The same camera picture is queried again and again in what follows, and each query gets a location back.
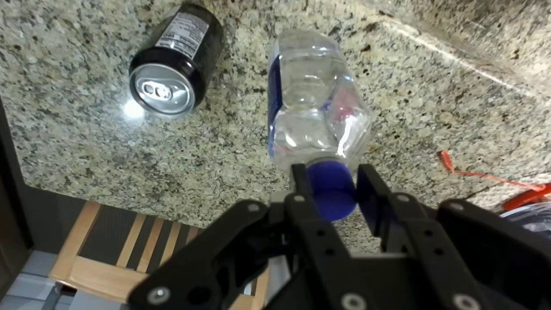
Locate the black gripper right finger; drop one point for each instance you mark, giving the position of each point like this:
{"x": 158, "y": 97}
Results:
{"x": 470, "y": 259}

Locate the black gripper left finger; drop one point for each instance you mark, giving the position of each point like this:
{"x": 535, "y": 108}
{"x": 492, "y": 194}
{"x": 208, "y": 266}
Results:
{"x": 229, "y": 264}

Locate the clear blue-capped water bottle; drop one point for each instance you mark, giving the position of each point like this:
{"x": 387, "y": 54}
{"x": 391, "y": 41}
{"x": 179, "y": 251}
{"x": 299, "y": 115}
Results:
{"x": 315, "y": 109}

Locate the red orange plastic item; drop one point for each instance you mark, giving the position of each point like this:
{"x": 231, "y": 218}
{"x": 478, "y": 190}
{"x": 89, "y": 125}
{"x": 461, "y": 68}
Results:
{"x": 516, "y": 192}

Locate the wooden slat-back chair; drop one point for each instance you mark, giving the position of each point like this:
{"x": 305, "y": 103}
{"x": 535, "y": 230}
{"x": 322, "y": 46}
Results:
{"x": 113, "y": 259}

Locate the black soda can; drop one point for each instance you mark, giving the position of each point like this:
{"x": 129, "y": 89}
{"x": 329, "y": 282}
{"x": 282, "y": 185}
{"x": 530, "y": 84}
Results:
{"x": 177, "y": 58}

